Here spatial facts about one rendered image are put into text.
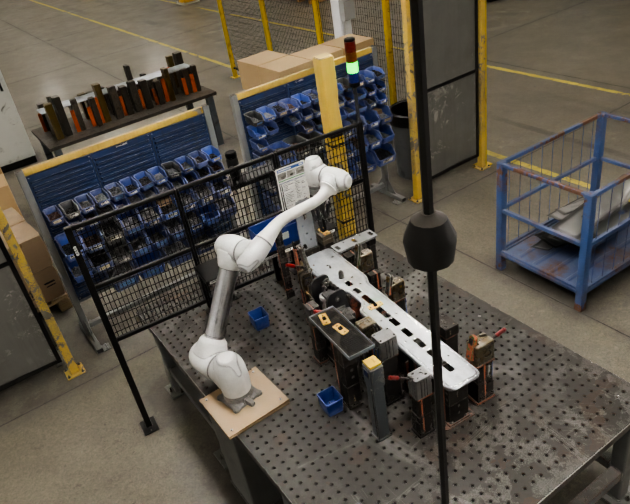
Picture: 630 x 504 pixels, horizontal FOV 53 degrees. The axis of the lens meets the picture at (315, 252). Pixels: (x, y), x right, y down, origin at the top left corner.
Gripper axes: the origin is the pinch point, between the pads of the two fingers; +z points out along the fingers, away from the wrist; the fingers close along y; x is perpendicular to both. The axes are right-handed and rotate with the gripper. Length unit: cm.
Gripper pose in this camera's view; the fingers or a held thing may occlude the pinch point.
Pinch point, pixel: (322, 225)
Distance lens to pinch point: 352.0
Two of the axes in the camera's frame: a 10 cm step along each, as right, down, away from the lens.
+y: 8.6, -3.7, 3.5
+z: 1.4, 8.4, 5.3
